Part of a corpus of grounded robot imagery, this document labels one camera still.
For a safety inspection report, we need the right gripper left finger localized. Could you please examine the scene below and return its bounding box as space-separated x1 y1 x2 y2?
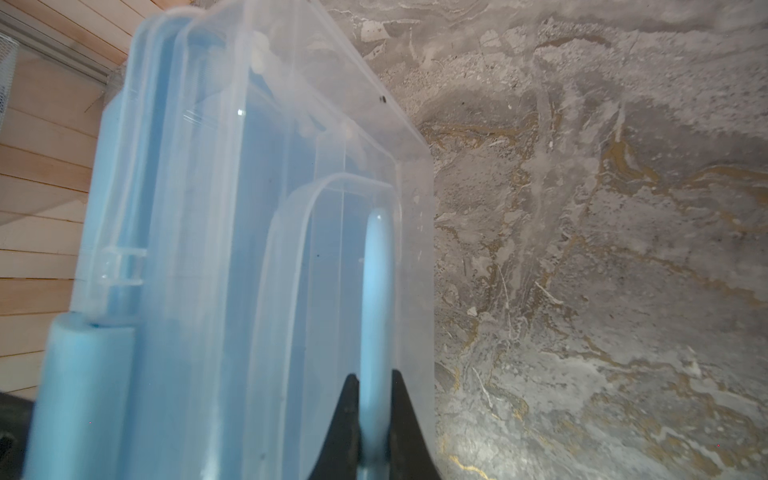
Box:
308 374 361 480

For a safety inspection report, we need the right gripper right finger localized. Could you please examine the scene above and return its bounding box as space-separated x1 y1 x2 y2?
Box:
388 370 441 480

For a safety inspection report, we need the blue translucent plastic toolbox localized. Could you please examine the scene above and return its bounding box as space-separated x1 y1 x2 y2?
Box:
23 1 435 479

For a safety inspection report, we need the white wire mesh shelf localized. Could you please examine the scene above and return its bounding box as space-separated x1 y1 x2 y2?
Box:
0 34 19 125

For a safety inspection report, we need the left aluminium wall rail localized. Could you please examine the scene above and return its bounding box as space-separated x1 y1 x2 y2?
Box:
1 1 119 85

